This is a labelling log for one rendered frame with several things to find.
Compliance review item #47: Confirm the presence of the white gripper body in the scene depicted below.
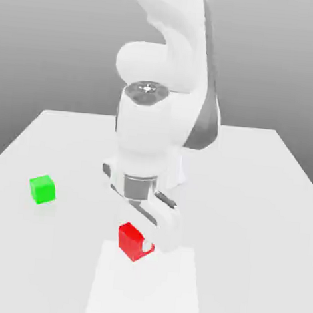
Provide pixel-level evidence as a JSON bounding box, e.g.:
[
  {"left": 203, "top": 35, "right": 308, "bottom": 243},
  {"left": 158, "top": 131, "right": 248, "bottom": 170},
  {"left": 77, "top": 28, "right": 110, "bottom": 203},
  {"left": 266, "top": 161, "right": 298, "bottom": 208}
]
[{"left": 105, "top": 184, "right": 188, "bottom": 255}]

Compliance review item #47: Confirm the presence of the small red cube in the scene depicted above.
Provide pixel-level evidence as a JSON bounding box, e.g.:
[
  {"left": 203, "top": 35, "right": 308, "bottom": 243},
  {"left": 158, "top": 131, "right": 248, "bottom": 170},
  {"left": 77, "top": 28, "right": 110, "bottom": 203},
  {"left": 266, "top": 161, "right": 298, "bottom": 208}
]
[{"left": 115, "top": 220, "right": 158, "bottom": 264}]

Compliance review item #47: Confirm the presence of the small green cube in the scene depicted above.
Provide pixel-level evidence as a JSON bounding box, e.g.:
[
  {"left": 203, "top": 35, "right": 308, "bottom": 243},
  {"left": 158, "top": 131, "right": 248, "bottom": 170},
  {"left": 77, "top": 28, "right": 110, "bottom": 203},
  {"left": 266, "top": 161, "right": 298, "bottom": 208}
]
[{"left": 27, "top": 172, "right": 59, "bottom": 208}]

